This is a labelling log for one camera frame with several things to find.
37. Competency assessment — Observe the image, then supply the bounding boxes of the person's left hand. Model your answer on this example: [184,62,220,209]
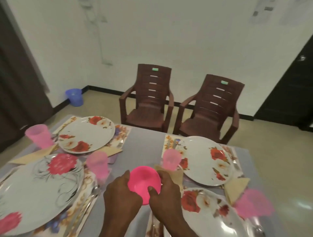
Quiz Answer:
[103,170,144,221]

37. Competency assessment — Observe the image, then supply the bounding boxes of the person's right hand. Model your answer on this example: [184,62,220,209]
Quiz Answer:
[148,170,187,223]

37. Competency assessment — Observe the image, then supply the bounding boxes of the pink plastic bowl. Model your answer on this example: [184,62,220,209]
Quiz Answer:
[127,166,162,206]

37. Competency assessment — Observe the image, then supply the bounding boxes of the person's left forearm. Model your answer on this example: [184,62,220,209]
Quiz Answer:
[98,216,137,237]

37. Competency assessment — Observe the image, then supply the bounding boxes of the person's right forearm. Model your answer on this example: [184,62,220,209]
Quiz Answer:
[158,217,199,237]

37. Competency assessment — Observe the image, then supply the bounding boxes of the beige folded napkin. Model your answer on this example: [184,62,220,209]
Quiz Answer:
[224,177,251,206]
[8,144,58,165]
[154,165,184,192]
[97,146,123,157]

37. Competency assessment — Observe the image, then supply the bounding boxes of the pink plastic cup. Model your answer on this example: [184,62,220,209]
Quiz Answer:
[233,189,275,219]
[86,150,109,184]
[25,124,55,149]
[162,149,182,171]

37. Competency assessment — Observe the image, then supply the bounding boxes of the silver spoon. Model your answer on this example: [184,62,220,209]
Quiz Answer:
[82,184,101,220]
[253,224,266,237]

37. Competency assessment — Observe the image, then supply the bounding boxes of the floral placemat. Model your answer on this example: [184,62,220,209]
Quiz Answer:
[0,161,101,237]
[52,116,133,157]
[146,187,269,237]
[161,134,245,188]

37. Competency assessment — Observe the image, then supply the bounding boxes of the white plate red flowers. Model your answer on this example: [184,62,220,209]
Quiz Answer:
[177,136,234,187]
[57,116,116,154]
[180,187,253,237]

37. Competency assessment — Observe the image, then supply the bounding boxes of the silver table knife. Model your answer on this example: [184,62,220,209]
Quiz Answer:
[63,195,96,236]

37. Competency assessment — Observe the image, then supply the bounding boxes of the brown plastic armchair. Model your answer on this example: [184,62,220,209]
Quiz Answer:
[119,64,175,134]
[173,74,245,145]

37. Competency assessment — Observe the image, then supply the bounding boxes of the blue plastic bucket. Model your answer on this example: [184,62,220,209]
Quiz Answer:
[65,88,84,107]

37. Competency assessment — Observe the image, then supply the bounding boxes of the large white plate pink flowers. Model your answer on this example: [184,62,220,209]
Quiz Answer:
[0,153,85,236]

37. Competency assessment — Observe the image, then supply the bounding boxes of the dark brown wooden door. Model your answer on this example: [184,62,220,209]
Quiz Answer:
[0,2,54,154]

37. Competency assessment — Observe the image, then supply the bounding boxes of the black door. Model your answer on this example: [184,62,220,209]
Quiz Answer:
[254,34,313,132]

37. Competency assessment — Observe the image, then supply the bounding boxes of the white wall switchboard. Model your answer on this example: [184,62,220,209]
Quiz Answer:
[249,0,275,24]

